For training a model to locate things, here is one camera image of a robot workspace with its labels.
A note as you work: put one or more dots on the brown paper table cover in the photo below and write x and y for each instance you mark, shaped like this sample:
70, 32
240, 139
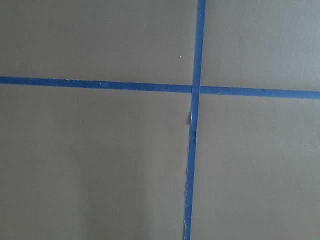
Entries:
159, 119

